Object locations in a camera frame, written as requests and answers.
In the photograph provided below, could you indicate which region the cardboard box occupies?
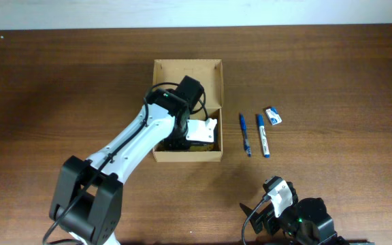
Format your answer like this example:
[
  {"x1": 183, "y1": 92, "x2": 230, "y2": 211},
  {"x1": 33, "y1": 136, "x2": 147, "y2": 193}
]
[{"x1": 152, "y1": 59, "x2": 224, "y2": 162}]

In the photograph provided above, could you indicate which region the white blue eraser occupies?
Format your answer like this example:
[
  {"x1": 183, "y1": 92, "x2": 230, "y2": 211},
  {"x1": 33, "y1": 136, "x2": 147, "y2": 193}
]
[{"x1": 265, "y1": 107, "x2": 282, "y2": 125}]

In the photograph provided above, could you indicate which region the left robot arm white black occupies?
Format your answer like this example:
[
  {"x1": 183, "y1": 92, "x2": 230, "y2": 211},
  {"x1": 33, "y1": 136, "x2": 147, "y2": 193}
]
[{"x1": 42, "y1": 87, "x2": 203, "y2": 244}]

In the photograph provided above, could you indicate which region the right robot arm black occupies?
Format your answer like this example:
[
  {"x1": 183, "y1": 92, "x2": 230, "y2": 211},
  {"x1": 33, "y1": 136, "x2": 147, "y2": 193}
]
[{"x1": 240, "y1": 197, "x2": 350, "y2": 245}]

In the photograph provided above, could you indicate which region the blue ballpoint pen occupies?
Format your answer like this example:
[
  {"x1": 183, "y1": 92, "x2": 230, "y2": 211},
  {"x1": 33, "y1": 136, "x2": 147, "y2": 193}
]
[{"x1": 239, "y1": 114, "x2": 252, "y2": 157}]

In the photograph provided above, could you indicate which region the blue white marker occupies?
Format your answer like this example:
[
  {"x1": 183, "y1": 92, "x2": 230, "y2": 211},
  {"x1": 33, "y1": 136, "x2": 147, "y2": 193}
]
[{"x1": 257, "y1": 114, "x2": 270, "y2": 158}]

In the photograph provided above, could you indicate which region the black right camera cable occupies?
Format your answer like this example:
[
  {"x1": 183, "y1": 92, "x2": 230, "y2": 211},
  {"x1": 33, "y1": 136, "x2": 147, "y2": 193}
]
[{"x1": 241, "y1": 195, "x2": 272, "y2": 245}]

